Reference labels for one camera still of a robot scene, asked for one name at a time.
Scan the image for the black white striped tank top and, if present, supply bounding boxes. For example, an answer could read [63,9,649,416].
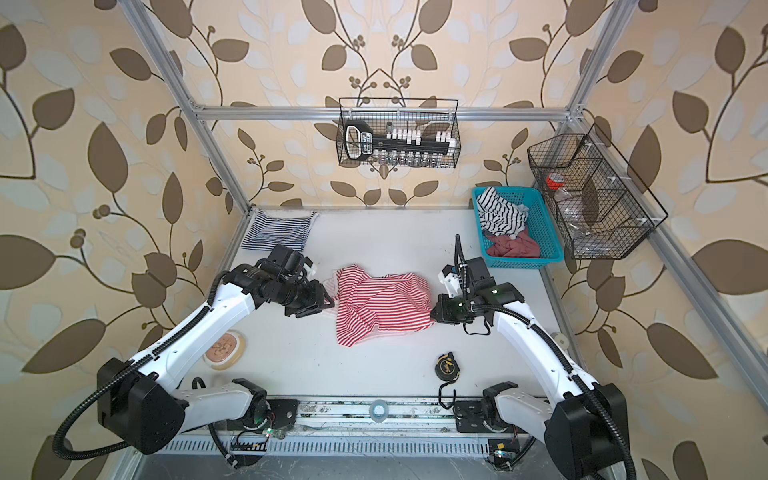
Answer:
[476,187,529,240]

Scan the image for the maroon tank top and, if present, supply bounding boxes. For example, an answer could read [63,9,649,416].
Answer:
[483,228,541,258]

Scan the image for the teal plastic basket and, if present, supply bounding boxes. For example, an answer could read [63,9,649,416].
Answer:
[472,186,564,270]

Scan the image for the red white striped tank top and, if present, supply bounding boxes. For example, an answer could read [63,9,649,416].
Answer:
[323,265,434,348]

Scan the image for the red cap plastic bottle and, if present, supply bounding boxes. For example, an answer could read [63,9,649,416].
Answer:
[545,172,584,222]

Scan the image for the black wire basket wall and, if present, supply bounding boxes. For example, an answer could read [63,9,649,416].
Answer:
[335,95,462,169]
[527,125,668,260]

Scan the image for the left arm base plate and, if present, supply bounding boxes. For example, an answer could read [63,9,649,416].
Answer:
[240,398,300,432]

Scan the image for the blue white striped tank top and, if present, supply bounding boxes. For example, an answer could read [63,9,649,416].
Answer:
[240,211,318,252]

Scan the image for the black wire basket right wall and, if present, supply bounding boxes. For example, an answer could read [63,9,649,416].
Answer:
[527,125,668,260]

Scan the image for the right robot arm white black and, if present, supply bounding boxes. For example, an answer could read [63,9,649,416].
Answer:
[431,258,638,479]

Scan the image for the small tape roll on rail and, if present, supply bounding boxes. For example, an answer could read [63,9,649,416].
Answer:
[369,399,389,423]

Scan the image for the black wire basket back wall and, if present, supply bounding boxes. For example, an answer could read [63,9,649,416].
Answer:
[335,95,462,169]

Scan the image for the black white tool rack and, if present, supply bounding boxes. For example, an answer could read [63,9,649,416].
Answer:
[335,119,462,163]

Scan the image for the aluminium front rail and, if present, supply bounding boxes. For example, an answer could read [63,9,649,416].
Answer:
[128,395,625,438]

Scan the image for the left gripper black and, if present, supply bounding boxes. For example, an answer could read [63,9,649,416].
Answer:
[276,278,338,315]

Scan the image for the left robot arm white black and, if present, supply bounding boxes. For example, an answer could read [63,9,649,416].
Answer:
[51,245,334,460]

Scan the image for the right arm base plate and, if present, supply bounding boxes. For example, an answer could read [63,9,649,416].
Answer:
[452,400,493,434]

